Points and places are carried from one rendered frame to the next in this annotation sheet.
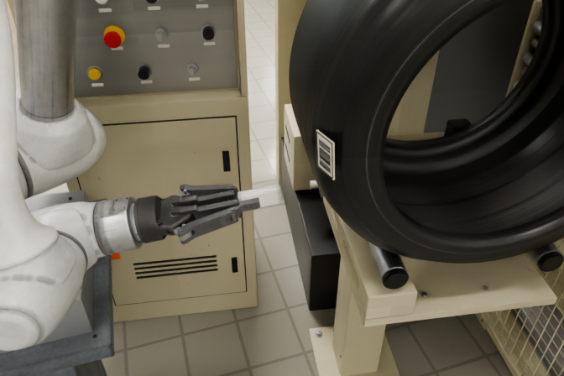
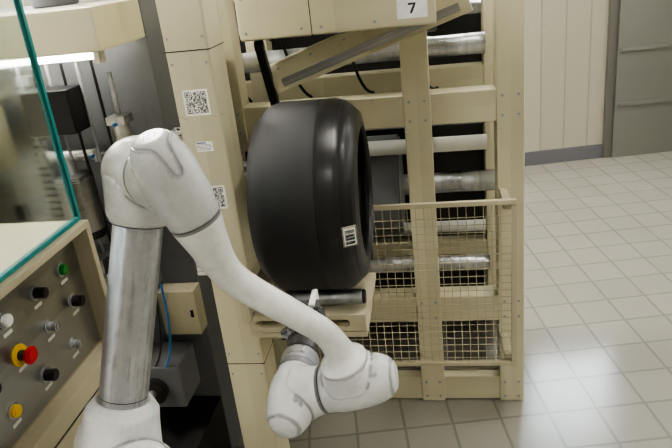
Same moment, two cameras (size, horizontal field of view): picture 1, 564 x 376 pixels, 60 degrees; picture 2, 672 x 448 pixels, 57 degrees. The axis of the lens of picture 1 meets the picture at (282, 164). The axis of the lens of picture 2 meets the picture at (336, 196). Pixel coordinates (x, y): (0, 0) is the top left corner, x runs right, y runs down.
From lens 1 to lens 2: 1.43 m
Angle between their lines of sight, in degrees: 64
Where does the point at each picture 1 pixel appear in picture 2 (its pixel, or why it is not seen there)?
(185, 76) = (70, 356)
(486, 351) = not seen: hidden behind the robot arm
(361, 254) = (332, 312)
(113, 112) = (52, 434)
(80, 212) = (295, 365)
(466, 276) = not seen: hidden behind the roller
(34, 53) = (150, 329)
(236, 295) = not seen: outside the picture
